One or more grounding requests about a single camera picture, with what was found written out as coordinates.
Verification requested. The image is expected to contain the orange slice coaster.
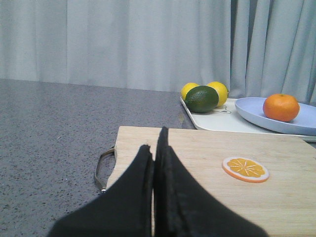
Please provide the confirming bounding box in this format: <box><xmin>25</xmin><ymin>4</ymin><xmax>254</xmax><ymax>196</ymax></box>
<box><xmin>222</xmin><ymin>157</ymin><xmax>270</xmax><ymax>183</ymax></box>

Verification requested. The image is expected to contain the grey pleated curtain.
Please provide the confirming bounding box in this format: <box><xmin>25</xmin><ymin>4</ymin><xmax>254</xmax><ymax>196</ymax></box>
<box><xmin>0</xmin><ymin>0</ymin><xmax>316</xmax><ymax>103</ymax></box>

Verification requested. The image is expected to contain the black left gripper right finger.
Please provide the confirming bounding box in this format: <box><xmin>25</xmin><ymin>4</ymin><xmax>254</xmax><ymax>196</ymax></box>
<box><xmin>154</xmin><ymin>127</ymin><xmax>268</xmax><ymax>237</ymax></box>

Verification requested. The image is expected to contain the cream rectangular serving tray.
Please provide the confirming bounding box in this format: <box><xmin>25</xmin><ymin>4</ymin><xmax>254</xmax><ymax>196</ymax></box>
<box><xmin>180</xmin><ymin>99</ymin><xmax>316</xmax><ymax>142</ymax></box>

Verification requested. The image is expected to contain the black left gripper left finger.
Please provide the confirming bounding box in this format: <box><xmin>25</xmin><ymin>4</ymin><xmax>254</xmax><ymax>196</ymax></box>
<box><xmin>48</xmin><ymin>145</ymin><xmax>154</xmax><ymax>237</ymax></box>

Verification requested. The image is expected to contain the yellow lemon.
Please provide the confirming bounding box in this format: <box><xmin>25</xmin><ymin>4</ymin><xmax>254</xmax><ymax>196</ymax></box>
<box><xmin>207</xmin><ymin>81</ymin><xmax>229</xmax><ymax>107</ymax></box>
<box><xmin>181</xmin><ymin>82</ymin><xmax>199</xmax><ymax>100</ymax></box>

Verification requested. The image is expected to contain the wooden cutting board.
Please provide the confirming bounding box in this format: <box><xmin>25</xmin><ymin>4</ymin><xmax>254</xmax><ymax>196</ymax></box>
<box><xmin>107</xmin><ymin>126</ymin><xmax>316</xmax><ymax>237</ymax></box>

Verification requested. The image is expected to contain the light blue round plate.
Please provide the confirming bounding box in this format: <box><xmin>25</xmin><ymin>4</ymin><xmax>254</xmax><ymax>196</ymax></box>
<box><xmin>235</xmin><ymin>97</ymin><xmax>316</xmax><ymax>136</ymax></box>

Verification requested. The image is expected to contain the orange mandarin fruit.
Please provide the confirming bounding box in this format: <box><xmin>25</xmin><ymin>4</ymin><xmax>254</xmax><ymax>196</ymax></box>
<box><xmin>263</xmin><ymin>94</ymin><xmax>300</xmax><ymax>122</ymax></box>

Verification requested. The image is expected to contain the metal cutting board handle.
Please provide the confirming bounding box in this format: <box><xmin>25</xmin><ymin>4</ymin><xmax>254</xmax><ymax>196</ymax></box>
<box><xmin>93</xmin><ymin>146</ymin><xmax>116</xmax><ymax>193</ymax></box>

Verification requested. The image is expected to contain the dark green lime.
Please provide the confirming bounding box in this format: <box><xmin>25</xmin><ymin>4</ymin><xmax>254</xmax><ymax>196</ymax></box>
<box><xmin>184</xmin><ymin>85</ymin><xmax>219</xmax><ymax>114</ymax></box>

